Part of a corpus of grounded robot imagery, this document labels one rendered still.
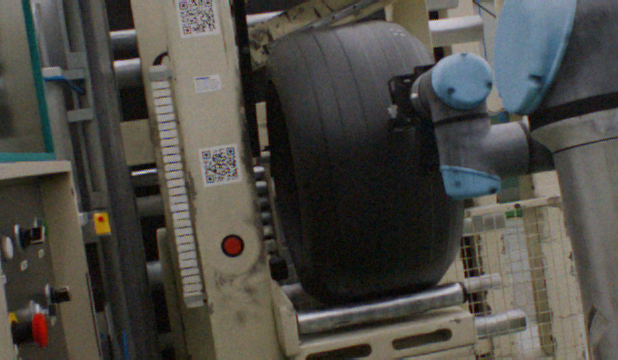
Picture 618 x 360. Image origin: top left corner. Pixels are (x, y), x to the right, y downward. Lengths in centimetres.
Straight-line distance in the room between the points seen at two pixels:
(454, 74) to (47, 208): 64
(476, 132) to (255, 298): 68
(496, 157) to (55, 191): 66
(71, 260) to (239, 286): 41
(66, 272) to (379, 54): 67
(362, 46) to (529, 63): 84
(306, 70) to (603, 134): 84
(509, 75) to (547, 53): 6
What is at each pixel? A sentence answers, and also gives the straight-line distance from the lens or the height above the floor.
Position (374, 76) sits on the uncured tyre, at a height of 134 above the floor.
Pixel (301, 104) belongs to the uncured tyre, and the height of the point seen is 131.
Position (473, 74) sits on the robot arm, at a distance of 105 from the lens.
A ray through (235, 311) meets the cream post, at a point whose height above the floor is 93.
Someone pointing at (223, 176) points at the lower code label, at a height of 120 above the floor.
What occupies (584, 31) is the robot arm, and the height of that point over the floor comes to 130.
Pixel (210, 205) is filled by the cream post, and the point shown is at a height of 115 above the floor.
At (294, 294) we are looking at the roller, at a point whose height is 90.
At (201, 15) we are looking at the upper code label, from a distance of 155.
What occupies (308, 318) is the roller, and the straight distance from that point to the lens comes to 151.
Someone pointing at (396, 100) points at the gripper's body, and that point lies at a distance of 127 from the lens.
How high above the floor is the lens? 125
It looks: 3 degrees down
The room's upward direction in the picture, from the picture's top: 8 degrees counter-clockwise
